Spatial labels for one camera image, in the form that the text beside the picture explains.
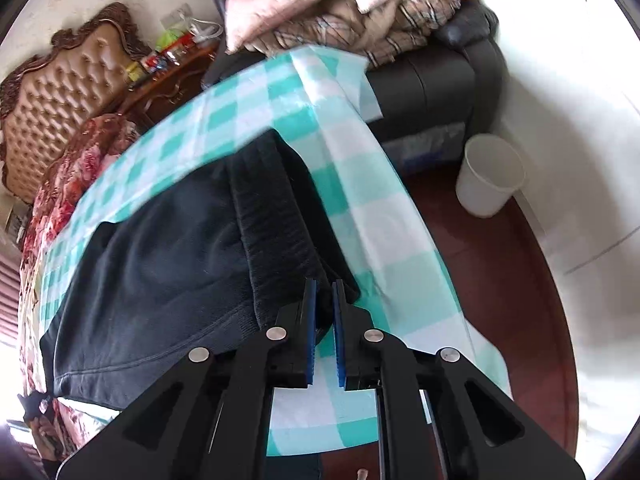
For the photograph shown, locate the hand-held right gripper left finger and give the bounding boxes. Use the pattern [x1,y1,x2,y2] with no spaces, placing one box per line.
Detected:
[56,278,321,480]

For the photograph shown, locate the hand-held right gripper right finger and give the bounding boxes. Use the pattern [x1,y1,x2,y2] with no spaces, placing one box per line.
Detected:
[331,279,586,480]

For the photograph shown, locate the black pants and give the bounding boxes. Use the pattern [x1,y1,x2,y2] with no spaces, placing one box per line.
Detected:
[39,129,362,411]

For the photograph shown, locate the green white checked tablecloth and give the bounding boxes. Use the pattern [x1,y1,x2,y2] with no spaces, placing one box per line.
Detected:
[37,45,513,456]

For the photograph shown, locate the clear plastic bag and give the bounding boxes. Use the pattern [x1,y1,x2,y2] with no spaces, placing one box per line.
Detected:
[387,121,468,176]

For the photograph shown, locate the white waste bin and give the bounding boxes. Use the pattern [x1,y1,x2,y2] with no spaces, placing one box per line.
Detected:
[455,134,527,219]

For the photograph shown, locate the black leather sofa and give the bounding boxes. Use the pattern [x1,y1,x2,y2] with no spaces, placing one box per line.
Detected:
[205,0,506,148]

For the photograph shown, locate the dark bag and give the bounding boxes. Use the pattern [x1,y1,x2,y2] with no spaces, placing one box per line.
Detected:
[201,45,266,92]

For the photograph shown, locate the dark wooden nightstand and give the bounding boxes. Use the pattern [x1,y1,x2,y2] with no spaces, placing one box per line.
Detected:
[112,40,223,128]

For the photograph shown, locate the dark cloth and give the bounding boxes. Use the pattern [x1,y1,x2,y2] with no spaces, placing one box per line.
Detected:
[17,392,56,423]

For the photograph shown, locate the red floral blanket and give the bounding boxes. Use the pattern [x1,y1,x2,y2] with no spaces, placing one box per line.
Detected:
[17,112,143,461]

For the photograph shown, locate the pink striped curtain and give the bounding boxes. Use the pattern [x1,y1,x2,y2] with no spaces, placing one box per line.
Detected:
[0,245,26,348]

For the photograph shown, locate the brown plaid blanket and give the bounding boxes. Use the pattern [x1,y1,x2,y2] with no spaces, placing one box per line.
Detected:
[245,0,463,67]

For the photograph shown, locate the grey wall box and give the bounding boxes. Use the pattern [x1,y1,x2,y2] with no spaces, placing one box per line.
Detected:
[4,205,30,241]

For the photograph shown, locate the white cable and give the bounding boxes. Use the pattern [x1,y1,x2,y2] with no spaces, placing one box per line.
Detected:
[187,17,225,43]

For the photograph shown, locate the tufted headboard with carved frame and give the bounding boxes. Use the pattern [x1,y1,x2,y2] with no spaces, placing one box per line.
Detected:
[0,2,151,207]

